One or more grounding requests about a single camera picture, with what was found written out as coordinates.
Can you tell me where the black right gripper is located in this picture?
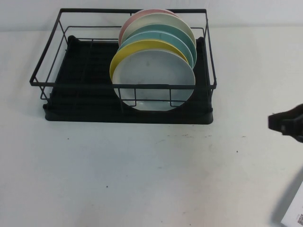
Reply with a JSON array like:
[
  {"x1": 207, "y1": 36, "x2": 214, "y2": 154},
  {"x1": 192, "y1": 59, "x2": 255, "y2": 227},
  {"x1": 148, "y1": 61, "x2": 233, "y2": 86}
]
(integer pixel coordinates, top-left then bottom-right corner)
[{"x1": 267, "y1": 103, "x2": 303, "y2": 144}]

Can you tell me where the grey blue plate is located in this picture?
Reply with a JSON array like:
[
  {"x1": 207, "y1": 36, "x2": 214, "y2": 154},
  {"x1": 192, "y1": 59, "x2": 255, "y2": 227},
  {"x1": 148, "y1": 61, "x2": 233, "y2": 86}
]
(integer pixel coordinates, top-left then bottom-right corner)
[{"x1": 112, "y1": 49, "x2": 196, "y2": 112}]

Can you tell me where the teal green plate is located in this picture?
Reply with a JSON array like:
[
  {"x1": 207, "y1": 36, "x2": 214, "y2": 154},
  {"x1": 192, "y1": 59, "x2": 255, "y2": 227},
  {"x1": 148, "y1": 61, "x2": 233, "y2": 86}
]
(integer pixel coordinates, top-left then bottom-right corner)
[{"x1": 125, "y1": 23, "x2": 197, "y2": 69}]

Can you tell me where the light blue plate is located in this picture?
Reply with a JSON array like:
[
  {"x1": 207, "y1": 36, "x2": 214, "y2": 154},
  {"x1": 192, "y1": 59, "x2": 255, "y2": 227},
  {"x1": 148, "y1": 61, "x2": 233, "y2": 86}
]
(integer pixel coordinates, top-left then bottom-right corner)
[{"x1": 116, "y1": 30, "x2": 195, "y2": 69}]

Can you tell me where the cream plate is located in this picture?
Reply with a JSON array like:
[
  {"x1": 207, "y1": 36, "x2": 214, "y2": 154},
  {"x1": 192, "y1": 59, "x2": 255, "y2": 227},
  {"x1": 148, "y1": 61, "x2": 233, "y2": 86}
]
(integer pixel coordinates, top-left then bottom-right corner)
[{"x1": 122, "y1": 13, "x2": 196, "y2": 47}]

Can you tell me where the yellow plate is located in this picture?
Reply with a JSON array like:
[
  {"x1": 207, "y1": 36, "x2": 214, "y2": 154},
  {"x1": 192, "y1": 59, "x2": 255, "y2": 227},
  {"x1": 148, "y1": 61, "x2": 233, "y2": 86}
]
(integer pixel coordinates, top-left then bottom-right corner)
[{"x1": 109, "y1": 39, "x2": 190, "y2": 83}]

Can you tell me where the pink plate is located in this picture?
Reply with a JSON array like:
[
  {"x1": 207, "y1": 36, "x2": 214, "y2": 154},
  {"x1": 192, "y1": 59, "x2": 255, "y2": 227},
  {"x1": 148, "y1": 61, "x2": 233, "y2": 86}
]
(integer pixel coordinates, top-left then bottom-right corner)
[{"x1": 118, "y1": 9, "x2": 180, "y2": 45}]

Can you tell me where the white box with QR label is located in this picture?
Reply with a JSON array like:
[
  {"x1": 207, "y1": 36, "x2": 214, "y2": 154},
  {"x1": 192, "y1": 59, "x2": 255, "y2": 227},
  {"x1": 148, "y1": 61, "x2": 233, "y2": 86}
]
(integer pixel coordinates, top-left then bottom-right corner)
[{"x1": 271, "y1": 179, "x2": 303, "y2": 227}]

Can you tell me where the black plastic drip tray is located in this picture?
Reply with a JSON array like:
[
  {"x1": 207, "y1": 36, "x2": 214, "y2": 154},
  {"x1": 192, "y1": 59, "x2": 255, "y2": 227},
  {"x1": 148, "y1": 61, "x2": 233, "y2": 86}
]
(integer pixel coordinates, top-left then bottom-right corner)
[{"x1": 42, "y1": 35, "x2": 215, "y2": 123}]

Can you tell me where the black wire dish rack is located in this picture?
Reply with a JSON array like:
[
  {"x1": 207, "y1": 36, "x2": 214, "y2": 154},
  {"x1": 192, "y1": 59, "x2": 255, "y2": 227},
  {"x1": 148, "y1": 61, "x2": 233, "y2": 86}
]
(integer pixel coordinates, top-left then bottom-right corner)
[{"x1": 29, "y1": 8, "x2": 217, "y2": 108}]

